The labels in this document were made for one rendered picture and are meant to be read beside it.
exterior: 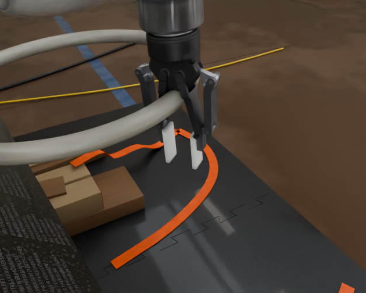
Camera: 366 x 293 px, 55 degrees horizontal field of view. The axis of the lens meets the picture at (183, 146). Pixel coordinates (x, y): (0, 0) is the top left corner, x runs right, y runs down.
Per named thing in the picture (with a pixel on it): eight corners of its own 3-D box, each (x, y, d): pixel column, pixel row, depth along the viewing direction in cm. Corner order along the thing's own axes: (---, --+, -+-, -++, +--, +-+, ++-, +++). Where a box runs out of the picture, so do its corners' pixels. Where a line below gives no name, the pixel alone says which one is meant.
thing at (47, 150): (-160, 161, 51) (-174, 145, 50) (22, 42, 90) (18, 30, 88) (169, 180, 42) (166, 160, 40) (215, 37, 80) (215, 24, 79)
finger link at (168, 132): (165, 130, 59) (161, 129, 59) (169, 163, 63) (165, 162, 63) (173, 121, 61) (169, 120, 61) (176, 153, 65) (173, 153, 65)
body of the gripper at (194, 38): (210, 21, 50) (212, 81, 56) (158, 17, 54) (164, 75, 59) (188, 39, 45) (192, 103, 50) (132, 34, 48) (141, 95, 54)
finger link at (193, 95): (183, 63, 54) (191, 62, 53) (203, 127, 59) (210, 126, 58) (171, 74, 51) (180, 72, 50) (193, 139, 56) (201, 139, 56)
